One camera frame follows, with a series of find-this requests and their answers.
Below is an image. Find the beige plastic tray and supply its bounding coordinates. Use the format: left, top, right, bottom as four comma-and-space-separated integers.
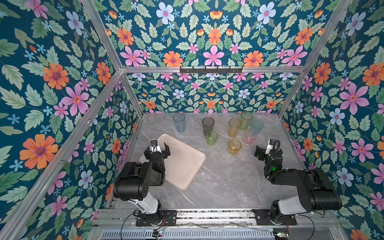
158, 134, 207, 191

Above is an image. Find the blue tall glass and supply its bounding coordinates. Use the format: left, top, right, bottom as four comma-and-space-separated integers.
173, 113, 186, 133

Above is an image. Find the yellow tall glass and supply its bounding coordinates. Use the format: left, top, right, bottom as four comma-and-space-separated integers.
228, 118, 242, 139

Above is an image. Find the grey tall glass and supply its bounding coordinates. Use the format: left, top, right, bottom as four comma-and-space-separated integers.
202, 117, 215, 135

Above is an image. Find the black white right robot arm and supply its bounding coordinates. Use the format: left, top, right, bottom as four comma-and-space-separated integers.
254, 141, 342, 225

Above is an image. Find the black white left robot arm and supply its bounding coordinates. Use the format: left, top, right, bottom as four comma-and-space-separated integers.
113, 145, 171, 226

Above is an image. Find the pink short glass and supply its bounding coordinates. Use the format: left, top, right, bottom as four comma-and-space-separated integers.
244, 129, 258, 145

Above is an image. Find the teal short glass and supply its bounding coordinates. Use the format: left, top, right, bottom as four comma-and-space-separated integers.
250, 120, 264, 134

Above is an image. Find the yellow short glass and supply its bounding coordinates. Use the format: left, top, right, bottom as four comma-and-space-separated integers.
228, 139, 242, 156

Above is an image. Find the light green tall glass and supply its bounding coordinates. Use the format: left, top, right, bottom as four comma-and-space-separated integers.
240, 112, 253, 131

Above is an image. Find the green short glass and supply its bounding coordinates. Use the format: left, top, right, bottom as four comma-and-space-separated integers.
205, 130, 218, 147

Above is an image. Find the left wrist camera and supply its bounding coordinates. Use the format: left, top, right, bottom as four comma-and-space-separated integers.
151, 140, 161, 153

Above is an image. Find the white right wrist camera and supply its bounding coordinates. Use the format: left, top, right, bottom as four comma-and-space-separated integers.
266, 139, 276, 154

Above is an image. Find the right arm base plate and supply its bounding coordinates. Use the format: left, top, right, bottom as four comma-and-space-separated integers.
251, 209, 297, 226

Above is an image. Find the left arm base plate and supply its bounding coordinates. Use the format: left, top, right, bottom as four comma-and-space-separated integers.
136, 210, 178, 227

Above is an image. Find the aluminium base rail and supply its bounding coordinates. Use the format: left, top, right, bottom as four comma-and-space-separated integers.
93, 209, 342, 228

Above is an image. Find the white vented cable duct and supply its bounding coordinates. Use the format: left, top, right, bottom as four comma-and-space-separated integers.
100, 229, 275, 240

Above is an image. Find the metal hook rail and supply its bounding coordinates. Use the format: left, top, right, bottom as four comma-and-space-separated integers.
179, 66, 243, 75

